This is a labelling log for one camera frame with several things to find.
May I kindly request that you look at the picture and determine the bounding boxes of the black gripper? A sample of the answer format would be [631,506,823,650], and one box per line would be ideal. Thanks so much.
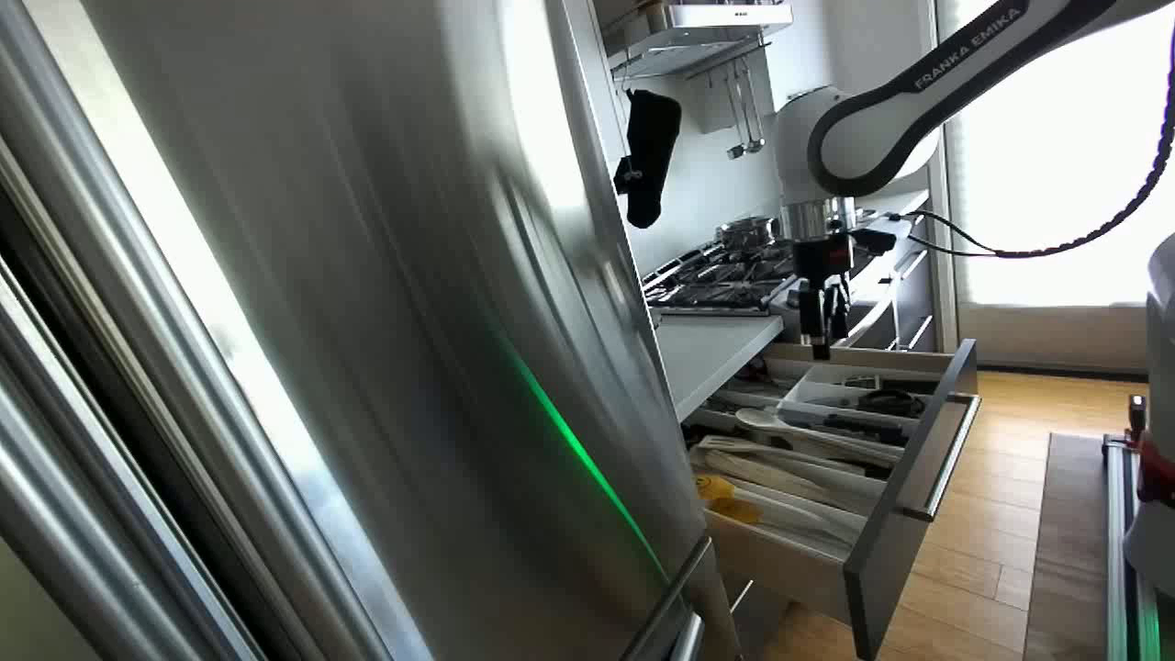
[785,232,860,364]

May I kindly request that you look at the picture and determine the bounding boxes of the hanging steel kitchen utensils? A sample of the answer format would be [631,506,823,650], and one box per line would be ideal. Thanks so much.
[724,63,772,167]

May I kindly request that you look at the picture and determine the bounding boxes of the long steel refrigerator door handle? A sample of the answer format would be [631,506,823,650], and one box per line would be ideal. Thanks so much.
[0,261,267,661]

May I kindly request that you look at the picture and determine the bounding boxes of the black oven mitt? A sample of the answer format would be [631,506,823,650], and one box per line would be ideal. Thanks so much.
[614,86,687,232]

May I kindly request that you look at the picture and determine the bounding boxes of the curved steel refrigerator handle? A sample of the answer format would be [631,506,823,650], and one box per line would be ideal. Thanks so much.
[666,610,712,661]
[619,537,715,661]

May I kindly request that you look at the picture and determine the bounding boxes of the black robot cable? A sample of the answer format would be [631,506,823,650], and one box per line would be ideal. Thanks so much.
[901,33,1175,265]

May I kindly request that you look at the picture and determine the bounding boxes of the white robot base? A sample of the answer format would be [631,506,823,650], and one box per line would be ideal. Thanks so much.
[1119,232,1175,606]

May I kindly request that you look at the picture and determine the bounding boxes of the white kitchen utensils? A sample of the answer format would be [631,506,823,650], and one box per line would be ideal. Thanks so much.
[699,441,889,557]

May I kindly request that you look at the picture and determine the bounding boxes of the steel range hood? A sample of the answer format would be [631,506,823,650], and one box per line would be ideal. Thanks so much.
[594,0,797,86]

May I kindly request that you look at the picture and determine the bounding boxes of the steel cooking pot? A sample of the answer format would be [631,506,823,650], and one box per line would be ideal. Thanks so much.
[721,212,783,257]

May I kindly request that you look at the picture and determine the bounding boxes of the grey closed kitchen drawers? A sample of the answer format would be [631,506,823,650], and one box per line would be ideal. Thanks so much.
[849,235,943,360]

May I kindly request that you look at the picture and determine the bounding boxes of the brown floor mat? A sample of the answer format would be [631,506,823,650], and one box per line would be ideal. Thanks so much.
[1021,431,1114,661]

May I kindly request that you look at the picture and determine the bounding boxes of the yellow kitchen utensil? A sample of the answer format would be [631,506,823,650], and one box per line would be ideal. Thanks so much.
[692,472,746,523]

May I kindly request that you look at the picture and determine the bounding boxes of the metal robot cart frame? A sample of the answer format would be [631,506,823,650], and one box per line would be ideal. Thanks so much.
[1100,431,1140,661]

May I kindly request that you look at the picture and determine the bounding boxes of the dark grey cutlery drawer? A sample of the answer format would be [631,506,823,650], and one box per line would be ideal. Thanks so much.
[680,335,986,661]

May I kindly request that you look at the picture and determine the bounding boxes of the black kitchen utensils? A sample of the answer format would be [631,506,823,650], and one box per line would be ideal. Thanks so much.
[851,385,932,424]

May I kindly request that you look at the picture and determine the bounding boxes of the white cutlery organizer tray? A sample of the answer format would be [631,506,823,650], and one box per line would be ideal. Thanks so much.
[772,364,939,448]

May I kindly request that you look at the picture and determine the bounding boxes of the steel bar drawer handle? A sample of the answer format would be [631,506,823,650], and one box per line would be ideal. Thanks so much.
[898,391,986,523]

